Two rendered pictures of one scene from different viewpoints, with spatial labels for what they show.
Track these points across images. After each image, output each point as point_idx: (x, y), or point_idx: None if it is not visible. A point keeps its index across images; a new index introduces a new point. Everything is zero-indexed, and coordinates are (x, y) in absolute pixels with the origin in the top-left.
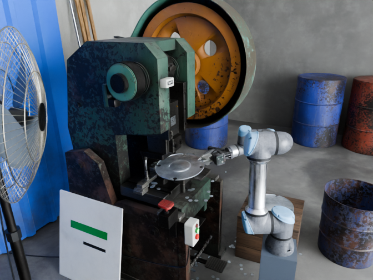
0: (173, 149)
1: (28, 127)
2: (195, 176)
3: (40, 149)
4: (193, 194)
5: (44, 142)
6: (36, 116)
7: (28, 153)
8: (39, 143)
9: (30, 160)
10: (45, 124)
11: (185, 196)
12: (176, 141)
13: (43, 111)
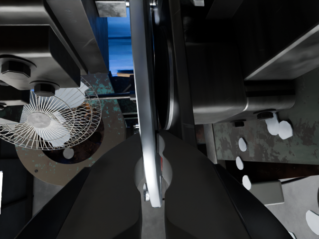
0: (63, 87)
1: (51, 101)
2: (166, 182)
3: (64, 122)
4: (265, 155)
5: (60, 111)
6: (40, 98)
7: (74, 93)
8: (60, 124)
9: (81, 87)
10: (44, 114)
11: (242, 135)
12: (25, 79)
13: (34, 119)
